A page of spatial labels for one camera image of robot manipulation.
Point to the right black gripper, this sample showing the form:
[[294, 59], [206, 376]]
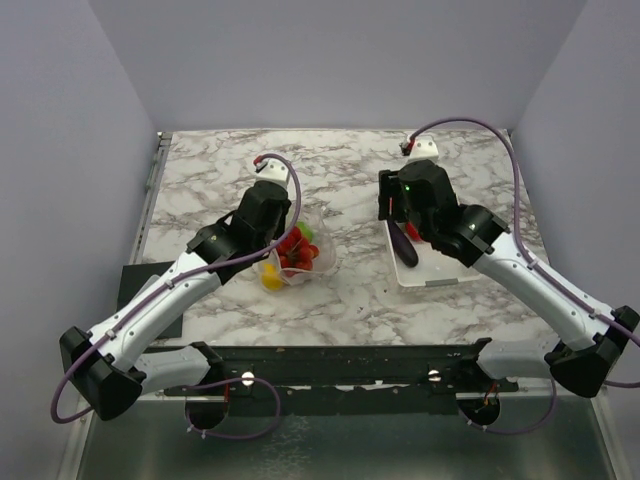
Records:
[[389, 185]]

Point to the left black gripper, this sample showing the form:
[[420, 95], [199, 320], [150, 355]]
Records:
[[280, 229]]

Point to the green lime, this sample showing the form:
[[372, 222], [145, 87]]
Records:
[[305, 231]]

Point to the red cherry tomatoes bunch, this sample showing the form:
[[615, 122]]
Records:
[[296, 253]]

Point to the clear zip top bag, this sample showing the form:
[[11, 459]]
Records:
[[323, 264]]

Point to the yellow lemon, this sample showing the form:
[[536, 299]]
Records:
[[270, 278]]

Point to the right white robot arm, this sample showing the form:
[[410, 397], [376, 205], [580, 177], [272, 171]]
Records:
[[591, 334]]

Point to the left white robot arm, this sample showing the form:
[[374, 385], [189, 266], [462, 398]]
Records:
[[108, 365]]

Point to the purple eggplant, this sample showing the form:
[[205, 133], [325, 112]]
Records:
[[402, 245]]

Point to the white plastic basket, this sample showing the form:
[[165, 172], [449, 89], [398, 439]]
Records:
[[433, 270]]

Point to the metal table edge strip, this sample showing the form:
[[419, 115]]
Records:
[[152, 187]]

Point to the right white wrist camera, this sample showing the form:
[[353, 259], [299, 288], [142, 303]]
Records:
[[419, 149]]

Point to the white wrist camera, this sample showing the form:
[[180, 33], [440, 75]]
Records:
[[419, 149], [272, 170]]

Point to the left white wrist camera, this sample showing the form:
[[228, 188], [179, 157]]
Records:
[[272, 170]]

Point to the black mounting rail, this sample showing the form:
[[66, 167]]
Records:
[[339, 381]]

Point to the aluminium extrusion rail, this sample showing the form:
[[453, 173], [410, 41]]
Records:
[[543, 385]]

